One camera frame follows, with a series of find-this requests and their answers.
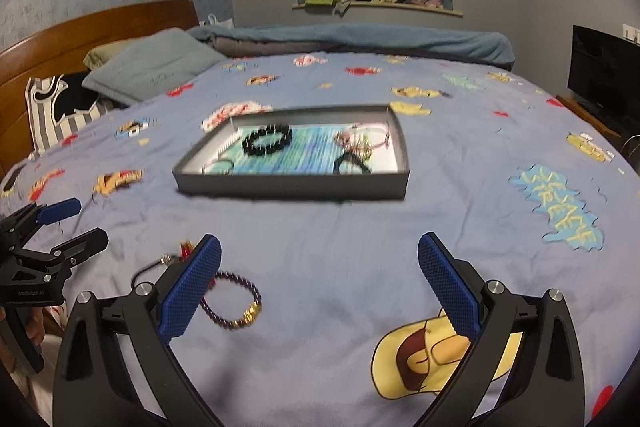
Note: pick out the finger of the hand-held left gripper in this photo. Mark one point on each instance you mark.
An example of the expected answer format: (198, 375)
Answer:
(60, 210)
(87, 241)

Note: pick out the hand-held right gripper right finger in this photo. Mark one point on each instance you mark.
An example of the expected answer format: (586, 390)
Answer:
(447, 287)

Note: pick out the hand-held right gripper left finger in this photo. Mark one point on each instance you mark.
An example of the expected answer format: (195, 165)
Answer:
(192, 287)

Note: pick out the thin silver bangle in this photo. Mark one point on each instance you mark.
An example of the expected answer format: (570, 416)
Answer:
(222, 163)

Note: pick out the grey cardboard box tray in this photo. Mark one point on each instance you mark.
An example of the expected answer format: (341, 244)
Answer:
(290, 187)

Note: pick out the person's left hand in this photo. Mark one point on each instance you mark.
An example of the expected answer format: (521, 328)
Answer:
(36, 327)

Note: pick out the striped black white pillow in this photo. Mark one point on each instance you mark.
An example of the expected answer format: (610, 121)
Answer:
(45, 117)

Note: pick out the cartoon printed bedsheet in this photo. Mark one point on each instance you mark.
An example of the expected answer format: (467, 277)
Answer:
(325, 247)

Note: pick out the olive pillow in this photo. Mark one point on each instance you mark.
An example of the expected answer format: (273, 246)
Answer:
(102, 54)

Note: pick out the printed paper sheet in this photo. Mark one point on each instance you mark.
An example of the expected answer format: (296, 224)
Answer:
(305, 152)

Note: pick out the grey-blue pillow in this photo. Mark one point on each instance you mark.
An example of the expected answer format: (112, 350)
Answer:
(160, 62)

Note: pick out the wooden headboard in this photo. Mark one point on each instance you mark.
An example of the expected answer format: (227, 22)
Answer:
(100, 24)

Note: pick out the wooden television stand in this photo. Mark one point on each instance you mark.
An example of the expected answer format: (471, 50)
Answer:
(580, 109)

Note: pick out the white bag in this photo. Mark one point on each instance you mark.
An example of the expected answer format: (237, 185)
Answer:
(216, 20)

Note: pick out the blue duvet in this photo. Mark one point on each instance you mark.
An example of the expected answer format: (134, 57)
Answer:
(360, 39)

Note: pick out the black television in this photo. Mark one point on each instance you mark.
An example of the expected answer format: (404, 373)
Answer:
(605, 72)

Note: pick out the window sill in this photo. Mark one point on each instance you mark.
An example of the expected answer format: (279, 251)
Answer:
(380, 9)

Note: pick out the pink cloth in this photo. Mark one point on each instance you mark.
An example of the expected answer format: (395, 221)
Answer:
(427, 2)

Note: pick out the white wall outlets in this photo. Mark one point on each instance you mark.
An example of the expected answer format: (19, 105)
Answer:
(631, 33)

